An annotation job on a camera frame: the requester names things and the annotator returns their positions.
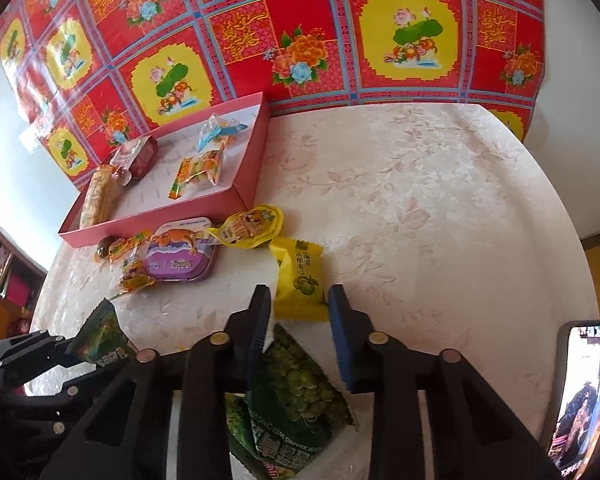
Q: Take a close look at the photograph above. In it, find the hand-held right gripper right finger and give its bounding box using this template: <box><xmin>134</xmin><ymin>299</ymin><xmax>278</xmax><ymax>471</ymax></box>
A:
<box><xmin>327</xmin><ymin>284</ymin><xmax>562</xmax><ymax>480</ymax></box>

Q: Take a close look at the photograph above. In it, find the pink cardboard box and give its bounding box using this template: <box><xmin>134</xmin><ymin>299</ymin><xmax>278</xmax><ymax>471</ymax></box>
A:
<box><xmin>57</xmin><ymin>92</ymin><xmax>272</xmax><ymax>249</ymax></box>

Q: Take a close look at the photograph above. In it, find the yellow cartoon pouch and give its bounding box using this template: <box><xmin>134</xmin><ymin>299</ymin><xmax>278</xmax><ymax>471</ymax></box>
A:
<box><xmin>207</xmin><ymin>203</ymin><xmax>285</xmax><ymax>250</ymax></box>

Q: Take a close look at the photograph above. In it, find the wooden bookshelf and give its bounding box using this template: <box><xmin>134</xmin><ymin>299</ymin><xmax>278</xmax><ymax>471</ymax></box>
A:
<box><xmin>0</xmin><ymin>215</ymin><xmax>49</xmax><ymax>332</ymax></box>

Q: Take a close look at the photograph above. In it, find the silver maroon pouch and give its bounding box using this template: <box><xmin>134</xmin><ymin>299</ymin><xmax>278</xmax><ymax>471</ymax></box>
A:
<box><xmin>111</xmin><ymin>137</ymin><xmax>159</xmax><ymax>187</ymax></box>

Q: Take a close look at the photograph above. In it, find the white wall fitting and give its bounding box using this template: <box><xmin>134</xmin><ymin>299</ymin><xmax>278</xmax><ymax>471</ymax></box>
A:
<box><xmin>17</xmin><ymin>122</ymin><xmax>44</xmax><ymax>152</ymax></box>

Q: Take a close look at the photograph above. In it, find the green pea snack packet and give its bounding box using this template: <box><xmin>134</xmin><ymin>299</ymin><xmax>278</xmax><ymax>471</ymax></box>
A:
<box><xmin>67</xmin><ymin>299</ymin><xmax>140</xmax><ymax>367</ymax></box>

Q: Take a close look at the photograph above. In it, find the purple snack tray packet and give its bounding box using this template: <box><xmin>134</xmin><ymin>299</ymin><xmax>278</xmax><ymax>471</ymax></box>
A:
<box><xmin>144</xmin><ymin>217</ymin><xmax>219</xmax><ymax>281</ymax></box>

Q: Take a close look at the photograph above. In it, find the light green pea packet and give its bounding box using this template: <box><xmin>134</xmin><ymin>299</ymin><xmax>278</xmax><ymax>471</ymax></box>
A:
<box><xmin>245</xmin><ymin>324</ymin><xmax>361</xmax><ymax>462</ymax></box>

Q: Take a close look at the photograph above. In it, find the black smartphone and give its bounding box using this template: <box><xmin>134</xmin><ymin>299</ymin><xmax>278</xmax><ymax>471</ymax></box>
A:
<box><xmin>550</xmin><ymin>320</ymin><xmax>600</xmax><ymax>472</ymax></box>

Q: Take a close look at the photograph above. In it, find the yellow burger gummy packet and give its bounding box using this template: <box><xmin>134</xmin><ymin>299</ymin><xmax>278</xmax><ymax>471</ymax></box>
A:
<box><xmin>167</xmin><ymin>149</ymin><xmax>226</xmax><ymax>202</ymax></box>

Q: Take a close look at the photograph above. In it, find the clear blue-edged candy packet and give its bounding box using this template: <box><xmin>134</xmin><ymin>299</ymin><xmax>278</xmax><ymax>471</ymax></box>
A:
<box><xmin>196</xmin><ymin>112</ymin><xmax>251</xmax><ymax>154</ymax></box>

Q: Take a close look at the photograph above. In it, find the orange cracker packet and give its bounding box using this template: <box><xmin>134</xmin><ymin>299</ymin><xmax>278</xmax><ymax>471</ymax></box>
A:
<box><xmin>79</xmin><ymin>164</ymin><xmax>122</xmax><ymax>229</ymax></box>

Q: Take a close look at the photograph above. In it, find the red floral printed sheet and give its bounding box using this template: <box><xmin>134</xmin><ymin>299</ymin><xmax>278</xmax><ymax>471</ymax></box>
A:
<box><xmin>0</xmin><ymin>0</ymin><xmax>547</xmax><ymax>192</ymax></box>

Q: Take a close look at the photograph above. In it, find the orange striped gummy packet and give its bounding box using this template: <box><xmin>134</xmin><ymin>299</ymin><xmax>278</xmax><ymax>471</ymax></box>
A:
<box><xmin>108</xmin><ymin>230</ymin><xmax>157</xmax><ymax>297</ymax></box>

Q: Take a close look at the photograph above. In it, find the cream floral tablecloth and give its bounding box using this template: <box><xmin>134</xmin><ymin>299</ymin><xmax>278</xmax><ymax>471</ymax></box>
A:
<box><xmin>25</xmin><ymin>102</ymin><xmax>600</xmax><ymax>480</ymax></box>

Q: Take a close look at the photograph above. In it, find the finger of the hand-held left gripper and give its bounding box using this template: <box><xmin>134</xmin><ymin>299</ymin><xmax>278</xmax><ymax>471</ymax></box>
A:
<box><xmin>0</xmin><ymin>330</ymin><xmax>79</xmax><ymax>377</ymax></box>
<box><xmin>9</xmin><ymin>360</ymin><xmax>132</xmax><ymax>442</ymax></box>

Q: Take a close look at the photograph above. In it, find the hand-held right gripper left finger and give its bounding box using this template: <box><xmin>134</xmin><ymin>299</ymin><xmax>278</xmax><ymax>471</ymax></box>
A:
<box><xmin>40</xmin><ymin>285</ymin><xmax>272</xmax><ymax>480</ymax></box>

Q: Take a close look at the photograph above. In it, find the yellow lime snack packet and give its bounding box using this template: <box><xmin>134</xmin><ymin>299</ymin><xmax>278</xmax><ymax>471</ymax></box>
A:
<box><xmin>269</xmin><ymin>237</ymin><xmax>329</xmax><ymax>324</ymax></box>

